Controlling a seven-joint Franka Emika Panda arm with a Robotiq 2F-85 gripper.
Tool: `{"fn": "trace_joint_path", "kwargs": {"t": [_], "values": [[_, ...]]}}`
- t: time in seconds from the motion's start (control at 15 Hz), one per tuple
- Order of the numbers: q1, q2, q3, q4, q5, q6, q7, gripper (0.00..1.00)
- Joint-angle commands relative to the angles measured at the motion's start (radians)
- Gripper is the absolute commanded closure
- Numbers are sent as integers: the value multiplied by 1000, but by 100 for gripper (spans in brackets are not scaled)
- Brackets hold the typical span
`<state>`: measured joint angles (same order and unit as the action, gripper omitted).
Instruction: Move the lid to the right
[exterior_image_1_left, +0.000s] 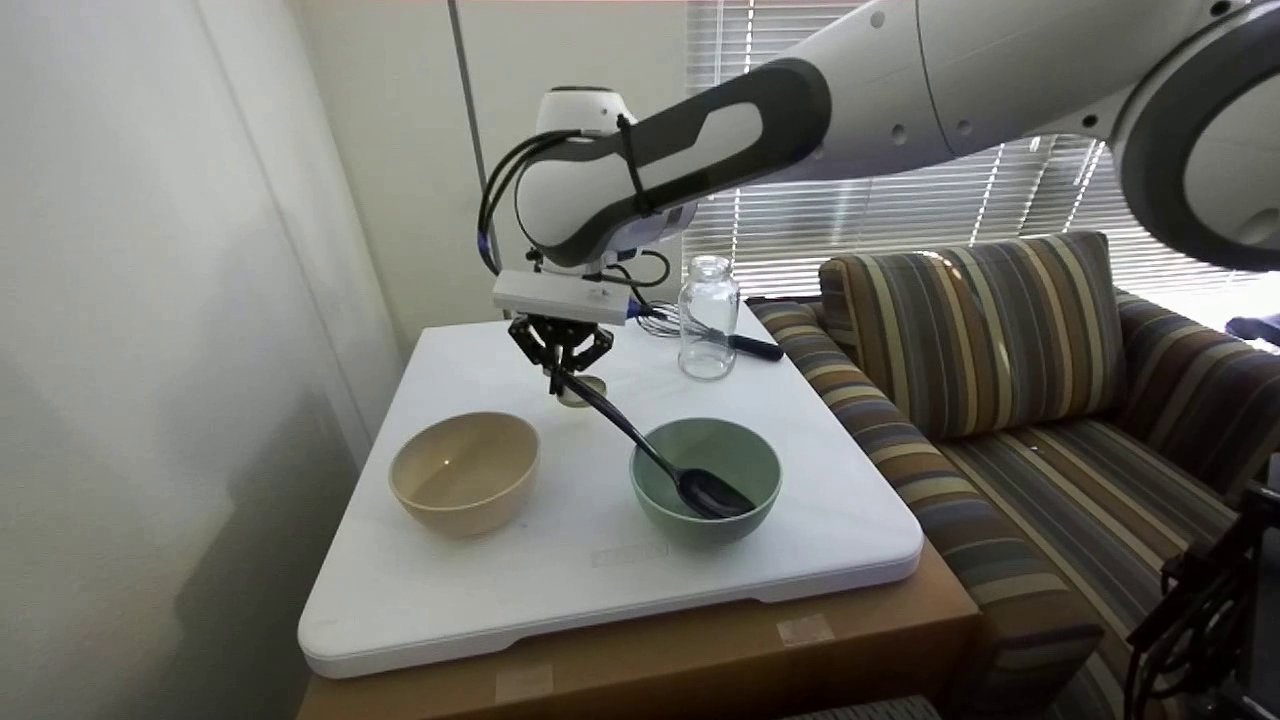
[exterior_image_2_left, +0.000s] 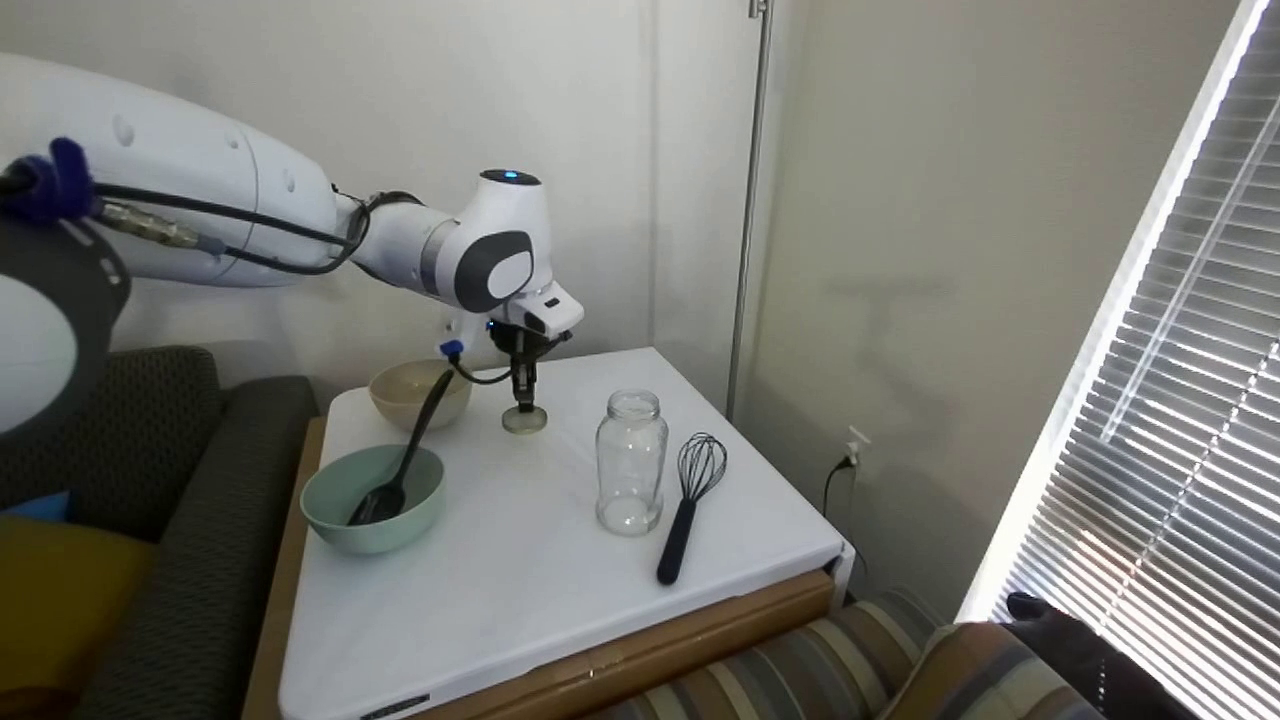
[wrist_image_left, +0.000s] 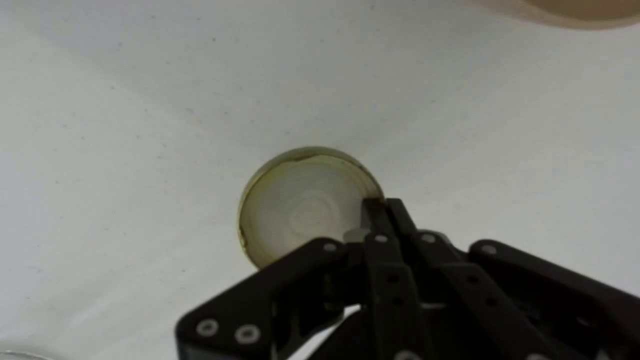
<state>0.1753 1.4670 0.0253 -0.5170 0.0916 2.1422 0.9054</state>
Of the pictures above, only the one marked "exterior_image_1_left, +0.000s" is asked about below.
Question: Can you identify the striped cushion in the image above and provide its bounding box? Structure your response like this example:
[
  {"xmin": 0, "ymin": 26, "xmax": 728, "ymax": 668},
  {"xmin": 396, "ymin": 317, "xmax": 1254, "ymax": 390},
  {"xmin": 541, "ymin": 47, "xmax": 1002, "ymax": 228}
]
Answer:
[{"xmin": 818, "ymin": 228, "xmax": 1127, "ymax": 445}]

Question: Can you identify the blue plug cable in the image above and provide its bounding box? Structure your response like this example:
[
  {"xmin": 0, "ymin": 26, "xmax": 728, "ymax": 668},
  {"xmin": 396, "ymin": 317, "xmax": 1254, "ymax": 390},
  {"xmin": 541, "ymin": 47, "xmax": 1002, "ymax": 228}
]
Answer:
[{"xmin": 603, "ymin": 246, "xmax": 680, "ymax": 333}]

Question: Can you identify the cream ceramic bowl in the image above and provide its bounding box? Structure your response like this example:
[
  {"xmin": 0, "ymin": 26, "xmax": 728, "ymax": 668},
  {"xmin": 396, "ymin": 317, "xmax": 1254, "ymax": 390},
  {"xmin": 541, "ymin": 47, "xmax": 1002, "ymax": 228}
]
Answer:
[{"xmin": 385, "ymin": 409, "xmax": 544, "ymax": 544}]

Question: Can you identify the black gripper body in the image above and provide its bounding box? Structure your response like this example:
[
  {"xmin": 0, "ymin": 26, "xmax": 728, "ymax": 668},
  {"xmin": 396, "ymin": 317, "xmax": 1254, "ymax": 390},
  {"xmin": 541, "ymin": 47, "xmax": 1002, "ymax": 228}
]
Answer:
[{"xmin": 508, "ymin": 317, "xmax": 621, "ymax": 358}]

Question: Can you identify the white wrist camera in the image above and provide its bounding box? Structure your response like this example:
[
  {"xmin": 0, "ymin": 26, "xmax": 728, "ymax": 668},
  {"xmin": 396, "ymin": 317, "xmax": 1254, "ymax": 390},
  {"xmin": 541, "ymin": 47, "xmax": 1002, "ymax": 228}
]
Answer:
[{"xmin": 487, "ymin": 266, "xmax": 634, "ymax": 326}]

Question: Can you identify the black metal stand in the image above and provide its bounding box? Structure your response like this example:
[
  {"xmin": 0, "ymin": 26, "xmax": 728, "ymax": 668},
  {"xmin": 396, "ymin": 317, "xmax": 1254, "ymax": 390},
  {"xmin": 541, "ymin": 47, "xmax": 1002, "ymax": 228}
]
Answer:
[{"xmin": 1120, "ymin": 481, "xmax": 1280, "ymax": 720}]

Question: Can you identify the clear glass jar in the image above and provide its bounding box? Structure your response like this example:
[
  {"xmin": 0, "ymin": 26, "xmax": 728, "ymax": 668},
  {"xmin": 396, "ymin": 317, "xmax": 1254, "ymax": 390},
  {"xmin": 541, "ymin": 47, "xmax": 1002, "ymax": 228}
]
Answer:
[{"xmin": 675, "ymin": 251, "xmax": 746, "ymax": 383}]

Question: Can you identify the black wire whisk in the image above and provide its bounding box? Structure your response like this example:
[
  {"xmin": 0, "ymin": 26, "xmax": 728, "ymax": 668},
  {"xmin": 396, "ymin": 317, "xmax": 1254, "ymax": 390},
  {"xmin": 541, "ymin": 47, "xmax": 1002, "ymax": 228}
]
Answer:
[{"xmin": 634, "ymin": 299, "xmax": 789, "ymax": 363}]

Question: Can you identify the striped sofa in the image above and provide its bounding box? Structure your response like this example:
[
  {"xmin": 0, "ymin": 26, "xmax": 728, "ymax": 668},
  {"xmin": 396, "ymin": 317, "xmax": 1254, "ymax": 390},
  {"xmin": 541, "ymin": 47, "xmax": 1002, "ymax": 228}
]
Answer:
[{"xmin": 746, "ymin": 284, "xmax": 1280, "ymax": 720}]

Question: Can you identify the green ceramic bowl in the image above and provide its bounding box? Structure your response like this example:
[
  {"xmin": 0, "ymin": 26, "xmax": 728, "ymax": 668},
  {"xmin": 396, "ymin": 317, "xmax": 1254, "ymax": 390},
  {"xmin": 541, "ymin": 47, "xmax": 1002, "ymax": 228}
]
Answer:
[{"xmin": 628, "ymin": 413, "xmax": 786, "ymax": 546}]

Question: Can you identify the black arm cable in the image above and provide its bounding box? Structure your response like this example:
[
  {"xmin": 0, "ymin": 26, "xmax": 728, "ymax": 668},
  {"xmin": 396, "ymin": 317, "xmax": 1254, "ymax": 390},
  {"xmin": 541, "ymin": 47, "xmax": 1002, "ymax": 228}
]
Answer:
[{"xmin": 476, "ymin": 122, "xmax": 634, "ymax": 279}]

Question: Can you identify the white foam board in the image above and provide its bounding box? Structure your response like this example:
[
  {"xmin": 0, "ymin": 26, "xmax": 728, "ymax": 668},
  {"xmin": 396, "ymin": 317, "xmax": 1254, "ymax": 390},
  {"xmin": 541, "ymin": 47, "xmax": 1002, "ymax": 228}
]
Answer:
[{"xmin": 293, "ymin": 303, "xmax": 930, "ymax": 685}]

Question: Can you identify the wooden table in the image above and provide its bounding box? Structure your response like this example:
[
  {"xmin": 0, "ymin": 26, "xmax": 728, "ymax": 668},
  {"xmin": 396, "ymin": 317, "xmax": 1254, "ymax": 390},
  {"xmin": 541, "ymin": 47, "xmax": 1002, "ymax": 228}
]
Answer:
[{"xmin": 293, "ymin": 534, "xmax": 990, "ymax": 720}]

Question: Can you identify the blue object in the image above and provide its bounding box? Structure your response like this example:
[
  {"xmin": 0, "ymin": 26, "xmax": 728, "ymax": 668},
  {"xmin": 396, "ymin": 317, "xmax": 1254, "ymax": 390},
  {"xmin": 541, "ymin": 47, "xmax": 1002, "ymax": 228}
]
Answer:
[{"xmin": 1223, "ymin": 311, "xmax": 1280, "ymax": 348}]

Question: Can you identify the black plastic spoon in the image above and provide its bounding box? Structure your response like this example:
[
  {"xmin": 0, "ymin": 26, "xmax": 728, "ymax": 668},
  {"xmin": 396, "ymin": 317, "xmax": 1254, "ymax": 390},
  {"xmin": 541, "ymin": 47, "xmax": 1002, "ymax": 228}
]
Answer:
[{"xmin": 568, "ymin": 373, "xmax": 760, "ymax": 523}]

